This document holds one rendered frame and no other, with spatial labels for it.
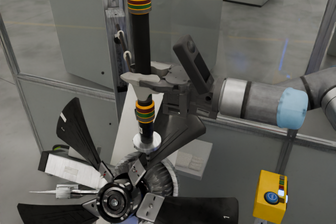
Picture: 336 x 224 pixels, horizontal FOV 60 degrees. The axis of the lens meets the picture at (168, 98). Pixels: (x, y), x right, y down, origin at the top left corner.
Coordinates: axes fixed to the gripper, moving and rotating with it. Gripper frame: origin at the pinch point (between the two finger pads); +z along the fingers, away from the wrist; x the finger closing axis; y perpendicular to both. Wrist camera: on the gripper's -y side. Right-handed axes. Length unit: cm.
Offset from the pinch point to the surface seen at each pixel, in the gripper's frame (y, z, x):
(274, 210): 60, -40, 21
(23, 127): 165, 191, 112
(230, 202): 45, -26, 8
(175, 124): 26.8, -5.0, 15.7
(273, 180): 59, -39, 33
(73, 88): 66, 79, 70
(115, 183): 39.1, 7.6, -1.8
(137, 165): 40.2, 4.7, 7.6
